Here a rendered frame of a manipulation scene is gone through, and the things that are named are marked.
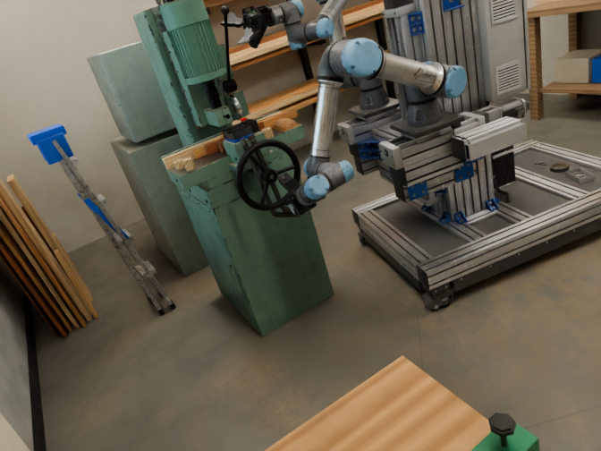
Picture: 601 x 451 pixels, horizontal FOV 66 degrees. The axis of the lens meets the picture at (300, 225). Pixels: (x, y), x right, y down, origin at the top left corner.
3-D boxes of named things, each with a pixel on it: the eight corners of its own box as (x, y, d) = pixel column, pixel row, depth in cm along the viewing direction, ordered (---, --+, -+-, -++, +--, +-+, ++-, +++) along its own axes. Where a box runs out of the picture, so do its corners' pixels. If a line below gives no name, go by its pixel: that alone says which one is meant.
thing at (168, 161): (167, 169, 201) (163, 158, 199) (166, 169, 202) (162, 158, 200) (284, 121, 223) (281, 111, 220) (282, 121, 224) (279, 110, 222)
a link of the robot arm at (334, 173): (334, 155, 169) (310, 169, 165) (352, 160, 159) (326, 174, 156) (341, 174, 172) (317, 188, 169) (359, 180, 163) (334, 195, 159)
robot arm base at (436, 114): (431, 112, 201) (428, 89, 197) (452, 117, 187) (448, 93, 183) (400, 123, 199) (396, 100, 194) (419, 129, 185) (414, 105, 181)
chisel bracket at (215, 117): (220, 131, 202) (214, 111, 198) (209, 127, 213) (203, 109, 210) (235, 124, 205) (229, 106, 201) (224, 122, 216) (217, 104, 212)
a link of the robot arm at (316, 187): (335, 189, 156) (316, 200, 153) (325, 196, 166) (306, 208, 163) (324, 168, 156) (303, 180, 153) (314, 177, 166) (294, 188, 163)
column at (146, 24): (201, 168, 226) (141, 10, 195) (188, 161, 244) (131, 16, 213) (241, 150, 234) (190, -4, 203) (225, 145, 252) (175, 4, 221)
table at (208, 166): (191, 195, 181) (185, 182, 178) (170, 181, 206) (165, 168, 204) (317, 139, 203) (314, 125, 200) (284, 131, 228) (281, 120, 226)
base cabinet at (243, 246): (262, 338, 228) (212, 211, 197) (219, 293, 275) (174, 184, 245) (335, 293, 244) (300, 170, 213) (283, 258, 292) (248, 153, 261)
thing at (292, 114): (197, 158, 204) (193, 150, 202) (195, 157, 206) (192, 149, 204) (298, 116, 223) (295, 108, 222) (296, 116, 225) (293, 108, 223)
